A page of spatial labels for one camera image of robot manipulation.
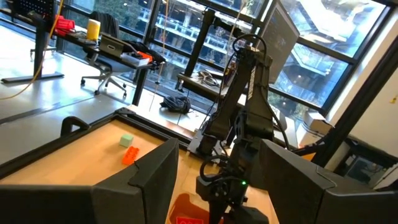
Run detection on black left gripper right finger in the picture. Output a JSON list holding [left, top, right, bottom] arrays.
[[250, 139, 336, 224]]

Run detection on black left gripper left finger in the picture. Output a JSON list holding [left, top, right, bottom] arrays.
[[91, 138, 180, 224]]

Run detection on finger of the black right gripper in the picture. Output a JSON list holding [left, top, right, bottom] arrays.
[[208, 202, 227, 224], [231, 205, 270, 224]]

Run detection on orange studded brick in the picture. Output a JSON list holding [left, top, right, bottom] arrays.
[[175, 216, 205, 224], [121, 146, 140, 166]]

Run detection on teal cube block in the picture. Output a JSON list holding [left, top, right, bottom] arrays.
[[119, 133, 134, 148]]

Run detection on orange plastic bin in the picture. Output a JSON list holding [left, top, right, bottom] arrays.
[[169, 192, 224, 224]]

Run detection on white appliance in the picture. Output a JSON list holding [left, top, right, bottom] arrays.
[[297, 110, 333, 149]]

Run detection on grey work desk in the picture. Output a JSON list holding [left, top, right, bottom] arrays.
[[177, 73, 246, 103]]

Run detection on black office chair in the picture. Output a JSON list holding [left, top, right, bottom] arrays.
[[80, 11, 128, 97]]

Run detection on white and orange box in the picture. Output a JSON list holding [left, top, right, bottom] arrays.
[[120, 51, 153, 67]]

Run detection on black bag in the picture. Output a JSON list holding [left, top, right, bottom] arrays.
[[124, 40, 166, 65]]

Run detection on black computer monitor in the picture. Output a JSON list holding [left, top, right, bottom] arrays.
[[260, 0, 301, 85]]

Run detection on grey device box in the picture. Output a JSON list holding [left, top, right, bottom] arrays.
[[99, 32, 125, 58]]

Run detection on yellow cylinder container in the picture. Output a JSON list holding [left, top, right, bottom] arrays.
[[86, 19, 101, 41]]

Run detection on black office desk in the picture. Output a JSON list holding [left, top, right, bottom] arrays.
[[0, 7, 165, 106]]

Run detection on red plastic box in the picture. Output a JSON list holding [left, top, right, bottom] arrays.
[[55, 14, 76, 32]]

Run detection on black pegboard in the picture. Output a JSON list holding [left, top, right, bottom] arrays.
[[14, 0, 57, 16]]

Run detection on black rig upright post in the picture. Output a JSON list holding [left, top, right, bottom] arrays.
[[312, 37, 398, 169]]

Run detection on black frame clamp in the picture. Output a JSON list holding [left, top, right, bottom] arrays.
[[60, 116, 91, 138]]

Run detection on tangled desk cables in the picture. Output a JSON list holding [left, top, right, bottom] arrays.
[[197, 70, 220, 88]]

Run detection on black table frame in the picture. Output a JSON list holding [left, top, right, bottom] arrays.
[[0, 107, 200, 187]]

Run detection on yellow extension cable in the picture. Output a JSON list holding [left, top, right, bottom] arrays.
[[0, 0, 65, 101]]

